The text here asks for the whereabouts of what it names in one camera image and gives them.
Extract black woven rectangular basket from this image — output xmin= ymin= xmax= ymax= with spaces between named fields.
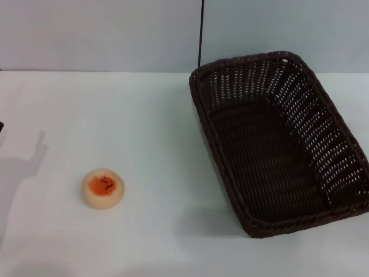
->
xmin=189 ymin=51 xmax=369 ymax=239

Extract thin black cable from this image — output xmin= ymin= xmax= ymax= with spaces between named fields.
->
xmin=197 ymin=0 xmax=205 ymax=69

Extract round orange-centred bread bun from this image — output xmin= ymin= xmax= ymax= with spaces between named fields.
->
xmin=82 ymin=169 xmax=126 ymax=209

